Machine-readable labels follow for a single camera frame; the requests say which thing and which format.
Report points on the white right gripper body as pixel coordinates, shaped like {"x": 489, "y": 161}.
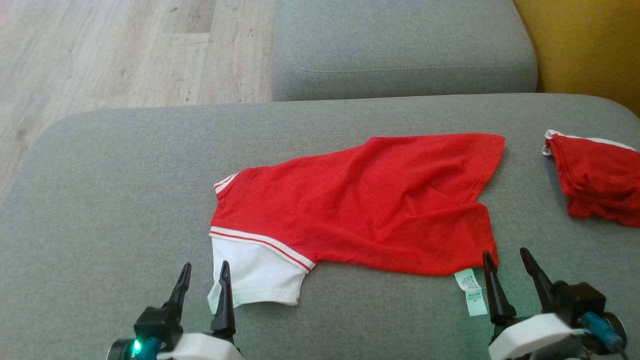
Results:
{"x": 530, "y": 337}

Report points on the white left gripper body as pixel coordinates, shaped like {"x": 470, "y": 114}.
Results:
{"x": 200, "y": 347}

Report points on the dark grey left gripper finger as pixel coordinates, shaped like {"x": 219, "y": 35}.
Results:
{"x": 181, "y": 292}
{"x": 224, "y": 310}

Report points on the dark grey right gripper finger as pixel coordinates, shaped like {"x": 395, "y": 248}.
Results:
{"x": 542, "y": 287}
{"x": 497, "y": 305}

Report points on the red shorts with white trim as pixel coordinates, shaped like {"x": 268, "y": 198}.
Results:
{"x": 600, "y": 180}

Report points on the red white-striped t-shirt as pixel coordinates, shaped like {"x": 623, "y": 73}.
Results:
{"x": 375, "y": 200}

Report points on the wide grey sofa seat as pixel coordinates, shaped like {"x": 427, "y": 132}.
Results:
{"x": 125, "y": 200}

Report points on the yellow sofa back cushion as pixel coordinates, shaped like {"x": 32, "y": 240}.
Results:
{"x": 585, "y": 45}

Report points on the narrow grey sofa seat cushion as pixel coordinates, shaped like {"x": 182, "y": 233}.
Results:
{"x": 400, "y": 40}

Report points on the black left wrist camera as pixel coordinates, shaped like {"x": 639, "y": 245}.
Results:
{"x": 157, "y": 322}

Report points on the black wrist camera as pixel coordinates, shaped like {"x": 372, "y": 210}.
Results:
{"x": 582, "y": 302}
{"x": 157, "y": 322}

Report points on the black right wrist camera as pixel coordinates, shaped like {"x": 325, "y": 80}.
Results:
{"x": 582, "y": 302}

